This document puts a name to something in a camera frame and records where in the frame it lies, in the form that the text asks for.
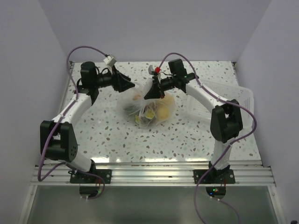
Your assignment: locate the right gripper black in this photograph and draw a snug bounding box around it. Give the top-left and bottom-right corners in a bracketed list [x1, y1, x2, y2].
[144, 75, 177, 100]

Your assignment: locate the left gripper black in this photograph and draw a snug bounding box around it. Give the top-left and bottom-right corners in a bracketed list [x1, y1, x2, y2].
[93, 65, 135, 93]

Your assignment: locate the brown fake kiwi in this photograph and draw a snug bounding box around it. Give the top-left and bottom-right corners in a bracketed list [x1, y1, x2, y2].
[133, 94, 141, 101]

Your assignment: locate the yellow fake pear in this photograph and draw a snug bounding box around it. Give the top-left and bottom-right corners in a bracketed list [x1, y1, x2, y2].
[156, 106, 170, 120]

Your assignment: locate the clear printed plastic bag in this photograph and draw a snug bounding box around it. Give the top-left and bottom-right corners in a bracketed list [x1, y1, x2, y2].
[117, 79, 176, 128]

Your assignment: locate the yellow fake mango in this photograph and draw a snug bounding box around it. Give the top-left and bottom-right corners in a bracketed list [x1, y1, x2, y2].
[163, 94, 175, 107]

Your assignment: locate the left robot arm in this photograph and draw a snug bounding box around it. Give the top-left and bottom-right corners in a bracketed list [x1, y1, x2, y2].
[39, 62, 135, 183]

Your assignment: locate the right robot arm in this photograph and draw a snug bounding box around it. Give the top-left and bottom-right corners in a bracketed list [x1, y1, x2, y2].
[144, 59, 243, 183]

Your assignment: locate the white plastic basket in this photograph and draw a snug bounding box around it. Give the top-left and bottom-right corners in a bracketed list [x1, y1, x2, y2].
[186, 79, 254, 125]

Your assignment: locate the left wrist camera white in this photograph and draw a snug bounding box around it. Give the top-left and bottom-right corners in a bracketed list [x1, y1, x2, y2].
[103, 55, 117, 67]

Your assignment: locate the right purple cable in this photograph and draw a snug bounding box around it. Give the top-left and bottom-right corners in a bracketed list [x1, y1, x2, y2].
[159, 52, 255, 224]

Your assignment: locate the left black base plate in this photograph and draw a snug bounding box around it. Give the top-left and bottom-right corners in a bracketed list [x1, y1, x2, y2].
[68, 168, 112, 184]

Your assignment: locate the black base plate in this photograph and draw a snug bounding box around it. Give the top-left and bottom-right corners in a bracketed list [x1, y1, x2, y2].
[193, 165, 236, 184]
[68, 168, 112, 184]

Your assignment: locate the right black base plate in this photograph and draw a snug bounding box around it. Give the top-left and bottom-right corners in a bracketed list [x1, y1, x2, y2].
[193, 165, 236, 184]

